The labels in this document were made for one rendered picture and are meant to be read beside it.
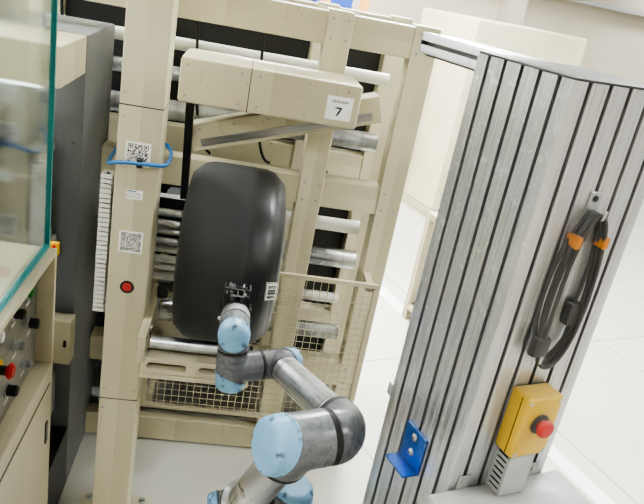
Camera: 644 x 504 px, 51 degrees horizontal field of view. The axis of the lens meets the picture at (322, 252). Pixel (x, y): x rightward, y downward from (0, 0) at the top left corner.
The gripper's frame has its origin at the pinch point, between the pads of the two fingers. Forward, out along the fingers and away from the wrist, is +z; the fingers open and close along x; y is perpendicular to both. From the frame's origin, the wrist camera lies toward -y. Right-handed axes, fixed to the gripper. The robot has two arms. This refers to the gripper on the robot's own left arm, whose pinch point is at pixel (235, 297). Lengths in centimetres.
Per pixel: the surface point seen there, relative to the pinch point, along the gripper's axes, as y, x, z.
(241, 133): 39, 4, 64
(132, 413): -62, 29, 37
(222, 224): 17.5, 6.5, 12.6
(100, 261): -5, 44, 31
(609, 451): -108, -218, 126
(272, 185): 28.8, -7.2, 26.6
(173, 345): -28.5, 17.1, 25.4
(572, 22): 188, -439, 793
